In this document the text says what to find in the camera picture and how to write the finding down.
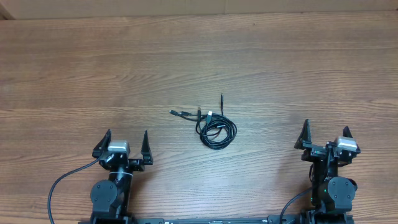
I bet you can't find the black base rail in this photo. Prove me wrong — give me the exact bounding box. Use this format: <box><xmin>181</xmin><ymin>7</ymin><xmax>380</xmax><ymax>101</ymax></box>
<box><xmin>77</xmin><ymin>215</ymin><xmax>355</xmax><ymax>224</ymax></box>

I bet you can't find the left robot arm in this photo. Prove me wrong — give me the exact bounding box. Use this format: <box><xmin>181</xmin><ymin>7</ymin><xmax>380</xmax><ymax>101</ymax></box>
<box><xmin>90</xmin><ymin>130</ymin><xmax>154</xmax><ymax>224</ymax></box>

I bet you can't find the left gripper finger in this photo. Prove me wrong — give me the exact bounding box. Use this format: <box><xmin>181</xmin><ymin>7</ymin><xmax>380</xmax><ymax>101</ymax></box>
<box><xmin>92</xmin><ymin>129</ymin><xmax>111</xmax><ymax>157</ymax></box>
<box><xmin>141</xmin><ymin>130</ymin><xmax>153</xmax><ymax>165</ymax></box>

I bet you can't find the black short cable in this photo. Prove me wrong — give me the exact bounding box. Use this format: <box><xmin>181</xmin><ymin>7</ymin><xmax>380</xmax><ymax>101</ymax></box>
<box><xmin>169</xmin><ymin>107</ymin><xmax>203</xmax><ymax>123</ymax></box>

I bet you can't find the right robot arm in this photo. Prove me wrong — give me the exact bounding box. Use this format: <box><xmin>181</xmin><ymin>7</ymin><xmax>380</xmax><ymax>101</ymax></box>
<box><xmin>294</xmin><ymin>119</ymin><xmax>361</xmax><ymax>223</ymax></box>

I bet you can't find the black USB-A cable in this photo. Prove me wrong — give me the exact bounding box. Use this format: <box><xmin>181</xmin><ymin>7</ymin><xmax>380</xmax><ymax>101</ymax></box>
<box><xmin>198</xmin><ymin>111</ymin><xmax>238</xmax><ymax>151</ymax></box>

